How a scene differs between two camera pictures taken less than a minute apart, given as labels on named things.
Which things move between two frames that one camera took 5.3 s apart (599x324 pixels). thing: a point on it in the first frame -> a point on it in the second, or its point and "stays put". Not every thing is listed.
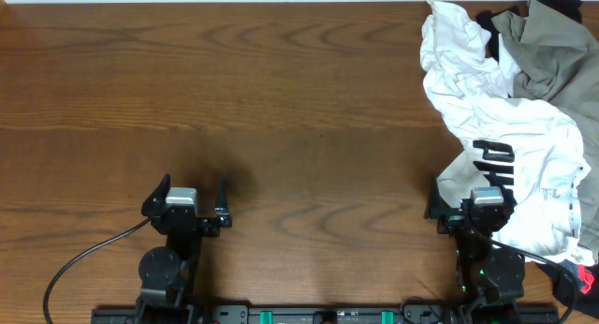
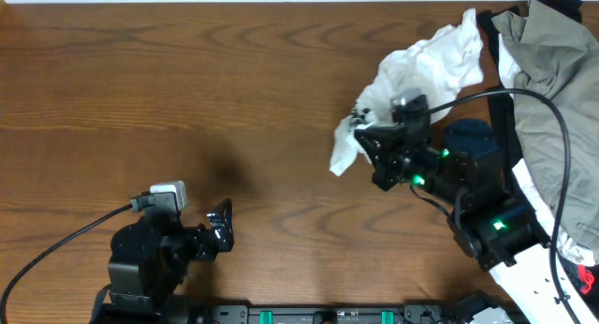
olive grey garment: (558, 59) stays put
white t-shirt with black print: (528, 144) -> (438, 66)
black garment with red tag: (579, 284) stays put
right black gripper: (450, 220) -> (384, 157)
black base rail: (327, 314) stays put
